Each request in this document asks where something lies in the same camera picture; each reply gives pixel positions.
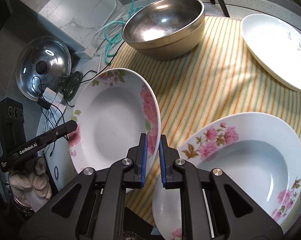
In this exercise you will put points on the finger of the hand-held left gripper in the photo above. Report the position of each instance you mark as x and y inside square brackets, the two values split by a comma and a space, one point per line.
[60, 131]

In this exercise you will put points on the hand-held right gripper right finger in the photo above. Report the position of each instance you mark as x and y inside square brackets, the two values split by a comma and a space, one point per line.
[162, 165]

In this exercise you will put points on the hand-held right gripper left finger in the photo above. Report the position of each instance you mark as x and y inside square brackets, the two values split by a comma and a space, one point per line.
[143, 160]

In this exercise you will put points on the pink floral white plate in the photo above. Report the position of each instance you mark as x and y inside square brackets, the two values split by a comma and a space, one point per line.
[115, 122]
[240, 162]
[166, 210]

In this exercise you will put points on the person's left hand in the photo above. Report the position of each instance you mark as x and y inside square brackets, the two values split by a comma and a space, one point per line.
[33, 185]

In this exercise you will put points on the small black box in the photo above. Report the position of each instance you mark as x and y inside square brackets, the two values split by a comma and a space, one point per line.
[43, 103]

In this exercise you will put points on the white adapter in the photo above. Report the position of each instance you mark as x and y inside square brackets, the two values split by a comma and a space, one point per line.
[50, 93]

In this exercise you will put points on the small black round device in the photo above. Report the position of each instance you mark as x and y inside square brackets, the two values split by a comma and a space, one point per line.
[74, 85]

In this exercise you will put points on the steel pot lid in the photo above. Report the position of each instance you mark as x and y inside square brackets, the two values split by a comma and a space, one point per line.
[53, 62]

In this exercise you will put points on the yellow striped cloth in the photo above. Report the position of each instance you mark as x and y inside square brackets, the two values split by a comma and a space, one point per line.
[203, 85]

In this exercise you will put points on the metal bowl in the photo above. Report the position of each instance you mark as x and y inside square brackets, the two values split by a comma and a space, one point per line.
[163, 25]

